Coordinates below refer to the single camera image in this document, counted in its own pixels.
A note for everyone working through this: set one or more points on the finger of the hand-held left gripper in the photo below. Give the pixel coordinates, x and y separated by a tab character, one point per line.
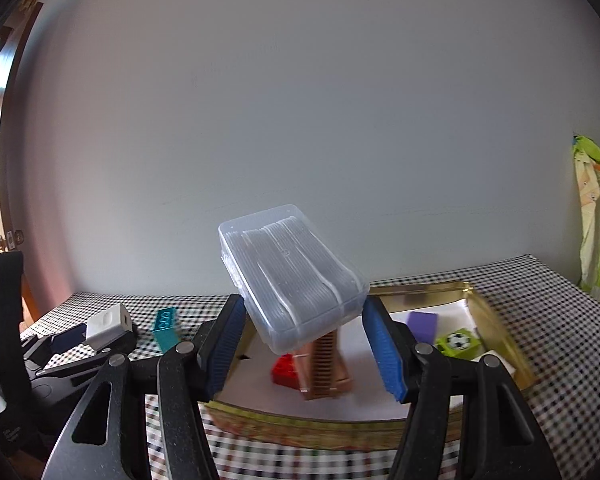
67	338
87	365

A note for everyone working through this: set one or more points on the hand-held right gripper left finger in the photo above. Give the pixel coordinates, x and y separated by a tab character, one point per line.
225	345

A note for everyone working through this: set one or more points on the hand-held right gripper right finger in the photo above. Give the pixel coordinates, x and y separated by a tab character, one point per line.
386	352

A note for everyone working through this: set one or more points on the white charger plug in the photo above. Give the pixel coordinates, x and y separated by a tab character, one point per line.
107	327

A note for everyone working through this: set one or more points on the purple foam block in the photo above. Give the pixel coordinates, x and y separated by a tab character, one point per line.
424	327

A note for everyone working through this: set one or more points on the brown plastic comb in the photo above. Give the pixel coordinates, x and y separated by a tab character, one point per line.
325	365

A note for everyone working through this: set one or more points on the green football building block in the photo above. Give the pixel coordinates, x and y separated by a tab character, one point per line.
457	342

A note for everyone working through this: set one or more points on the translucent plastic box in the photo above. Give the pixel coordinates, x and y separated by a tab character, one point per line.
290	280

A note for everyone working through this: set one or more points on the golden tin box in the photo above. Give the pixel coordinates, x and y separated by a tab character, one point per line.
305	430

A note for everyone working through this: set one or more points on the white paper lining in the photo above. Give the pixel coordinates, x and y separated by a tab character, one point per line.
365	402

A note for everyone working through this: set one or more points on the teal building block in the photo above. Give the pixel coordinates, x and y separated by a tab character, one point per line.
166	330

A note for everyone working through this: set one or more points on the red building block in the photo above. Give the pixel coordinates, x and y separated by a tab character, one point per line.
285	372

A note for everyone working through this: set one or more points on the checkered tablecloth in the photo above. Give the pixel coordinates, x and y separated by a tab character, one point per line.
555	335

